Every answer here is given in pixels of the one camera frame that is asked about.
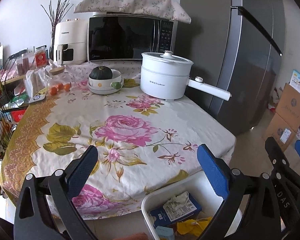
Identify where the yellow snack wrapper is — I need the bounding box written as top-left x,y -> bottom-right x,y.
177,217 -> 212,237

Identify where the white tissue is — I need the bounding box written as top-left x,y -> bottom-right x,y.
163,191 -> 189,211

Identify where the blue cracker box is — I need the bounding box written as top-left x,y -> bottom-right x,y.
149,191 -> 202,228

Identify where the light blue milk carton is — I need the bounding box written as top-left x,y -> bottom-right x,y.
155,226 -> 175,240

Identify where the white plastic trash bin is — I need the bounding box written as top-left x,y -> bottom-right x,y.
141,170 -> 243,240

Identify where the lower cardboard box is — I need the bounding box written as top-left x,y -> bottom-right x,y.
262,112 -> 300,152

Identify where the cardboard box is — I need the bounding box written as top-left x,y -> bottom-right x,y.
262,112 -> 300,152
276,83 -> 300,132

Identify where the floral tablecloth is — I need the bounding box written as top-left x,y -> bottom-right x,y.
0,62 -> 236,219

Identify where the orange tangerine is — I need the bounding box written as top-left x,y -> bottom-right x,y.
63,83 -> 71,92
49,86 -> 58,96
57,83 -> 64,90

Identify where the clear glass jar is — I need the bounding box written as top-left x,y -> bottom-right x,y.
47,67 -> 75,92

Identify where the white ceramic bowl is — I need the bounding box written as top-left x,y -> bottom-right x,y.
87,69 -> 123,95

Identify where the green lime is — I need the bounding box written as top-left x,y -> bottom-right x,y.
111,82 -> 122,90

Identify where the dark green squash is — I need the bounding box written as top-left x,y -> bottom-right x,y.
89,66 -> 113,80

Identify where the red label jar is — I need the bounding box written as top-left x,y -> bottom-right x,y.
34,45 -> 49,68

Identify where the grey refrigerator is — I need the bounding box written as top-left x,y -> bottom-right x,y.
174,0 -> 285,135

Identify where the white air fryer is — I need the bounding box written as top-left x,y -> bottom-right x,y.
53,18 -> 88,65

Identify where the white electric cooking pot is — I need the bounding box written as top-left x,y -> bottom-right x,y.
140,50 -> 231,101

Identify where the black microwave oven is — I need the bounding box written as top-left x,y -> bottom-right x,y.
87,14 -> 174,62

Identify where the dried twig bundle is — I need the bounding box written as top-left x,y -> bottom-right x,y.
40,0 -> 74,60

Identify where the floral cloth microwave cover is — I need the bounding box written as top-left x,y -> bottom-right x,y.
74,0 -> 191,24

